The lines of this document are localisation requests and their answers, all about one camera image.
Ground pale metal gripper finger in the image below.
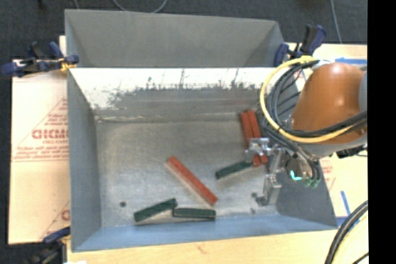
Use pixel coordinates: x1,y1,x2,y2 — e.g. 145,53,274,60
254,174,282,207
245,137,271,165

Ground red-brown flat block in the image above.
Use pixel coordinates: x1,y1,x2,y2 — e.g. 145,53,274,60
247,109,269,165
240,111,261,168
165,155,219,207

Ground dark green flat block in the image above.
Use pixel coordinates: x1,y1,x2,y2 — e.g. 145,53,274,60
133,197,178,223
171,207,217,221
215,161,255,181

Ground grey metal bin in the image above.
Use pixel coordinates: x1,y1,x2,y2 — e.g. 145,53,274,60
64,8,338,253

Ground cardboard board with red print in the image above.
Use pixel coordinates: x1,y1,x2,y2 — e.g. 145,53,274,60
7,35,72,245

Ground black cylinder on white bracket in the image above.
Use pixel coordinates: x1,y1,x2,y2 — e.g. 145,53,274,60
337,145,368,160

